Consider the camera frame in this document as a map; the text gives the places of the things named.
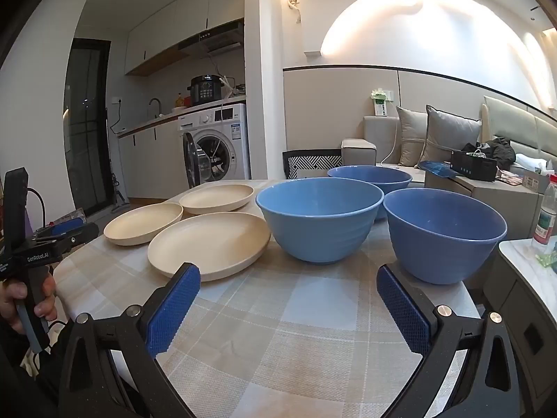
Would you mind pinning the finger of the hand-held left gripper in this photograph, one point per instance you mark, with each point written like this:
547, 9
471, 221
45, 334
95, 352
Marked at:
80, 235
65, 226

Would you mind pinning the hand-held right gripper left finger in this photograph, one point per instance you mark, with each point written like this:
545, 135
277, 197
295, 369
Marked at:
174, 309

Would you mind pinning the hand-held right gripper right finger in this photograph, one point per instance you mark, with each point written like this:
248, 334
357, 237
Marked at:
402, 309

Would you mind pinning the cream round plate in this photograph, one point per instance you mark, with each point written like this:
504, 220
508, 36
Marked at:
139, 224
217, 198
209, 246

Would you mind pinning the blue ceramic bowl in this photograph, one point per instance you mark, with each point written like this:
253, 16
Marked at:
374, 176
317, 226
444, 239

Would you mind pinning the person's left hand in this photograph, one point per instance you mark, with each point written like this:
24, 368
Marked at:
43, 300

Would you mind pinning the stick mop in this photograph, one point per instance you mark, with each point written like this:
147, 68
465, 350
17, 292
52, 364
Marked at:
117, 198

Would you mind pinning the dark glass door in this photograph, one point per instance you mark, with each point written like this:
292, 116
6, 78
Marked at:
87, 139

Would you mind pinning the white kitchen base cabinets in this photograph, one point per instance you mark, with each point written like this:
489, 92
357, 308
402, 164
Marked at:
148, 161

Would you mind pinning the beige checked tablecloth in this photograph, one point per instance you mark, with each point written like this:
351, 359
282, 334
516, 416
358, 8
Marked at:
283, 313

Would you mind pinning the grey marble top table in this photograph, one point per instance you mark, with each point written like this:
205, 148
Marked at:
522, 313

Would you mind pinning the blue plastic bag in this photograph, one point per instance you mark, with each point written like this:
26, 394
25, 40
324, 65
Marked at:
435, 169

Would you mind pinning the beige drawer cabinet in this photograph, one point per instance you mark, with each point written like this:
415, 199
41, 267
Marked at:
500, 200

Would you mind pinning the green plastic packet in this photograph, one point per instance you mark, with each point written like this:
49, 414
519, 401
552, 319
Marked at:
546, 260

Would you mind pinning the kitchen faucet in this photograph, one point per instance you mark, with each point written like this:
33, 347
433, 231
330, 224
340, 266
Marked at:
155, 101

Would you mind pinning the long black box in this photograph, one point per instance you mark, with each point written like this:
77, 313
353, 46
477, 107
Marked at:
472, 166

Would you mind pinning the yellow bottle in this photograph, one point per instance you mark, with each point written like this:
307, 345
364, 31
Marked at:
180, 101

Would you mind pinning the clear plastic water bottle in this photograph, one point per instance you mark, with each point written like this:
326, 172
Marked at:
546, 222

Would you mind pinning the magazine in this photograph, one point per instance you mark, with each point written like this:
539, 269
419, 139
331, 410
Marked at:
509, 177

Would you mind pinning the grey cushion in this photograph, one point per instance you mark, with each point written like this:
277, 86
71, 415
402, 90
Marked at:
448, 139
409, 139

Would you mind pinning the black white patterned chair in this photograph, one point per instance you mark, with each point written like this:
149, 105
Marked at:
311, 163

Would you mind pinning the white washing machine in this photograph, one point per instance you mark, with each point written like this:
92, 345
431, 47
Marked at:
235, 139

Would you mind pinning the grey sofa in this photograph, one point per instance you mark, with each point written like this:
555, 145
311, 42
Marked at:
374, 130

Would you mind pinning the tissue box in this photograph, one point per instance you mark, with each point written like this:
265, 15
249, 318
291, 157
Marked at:
533, 180
382, 102

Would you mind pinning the black clothes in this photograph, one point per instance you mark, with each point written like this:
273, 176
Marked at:
500, 150

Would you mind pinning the black pressure cooker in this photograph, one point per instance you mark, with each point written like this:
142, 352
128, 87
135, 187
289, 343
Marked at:
204, 91

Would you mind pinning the steel range hood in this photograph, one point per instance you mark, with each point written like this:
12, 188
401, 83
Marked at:
217, 41

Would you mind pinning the white wall cabinets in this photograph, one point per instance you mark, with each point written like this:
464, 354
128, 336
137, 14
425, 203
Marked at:
174, 21

